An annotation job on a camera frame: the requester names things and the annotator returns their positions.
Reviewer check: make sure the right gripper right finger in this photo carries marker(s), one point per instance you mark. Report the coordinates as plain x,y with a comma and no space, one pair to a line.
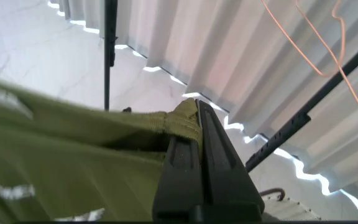
228,186

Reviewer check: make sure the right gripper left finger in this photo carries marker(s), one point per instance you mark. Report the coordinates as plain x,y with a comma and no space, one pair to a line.
179,193

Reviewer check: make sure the green printed shirt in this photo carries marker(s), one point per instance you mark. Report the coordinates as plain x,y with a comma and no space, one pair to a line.
73,149

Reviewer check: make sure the white laundry basket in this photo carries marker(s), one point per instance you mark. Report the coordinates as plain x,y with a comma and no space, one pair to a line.
291,211

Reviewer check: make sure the black clothes rack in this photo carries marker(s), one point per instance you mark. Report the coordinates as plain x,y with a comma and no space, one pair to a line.
110,31

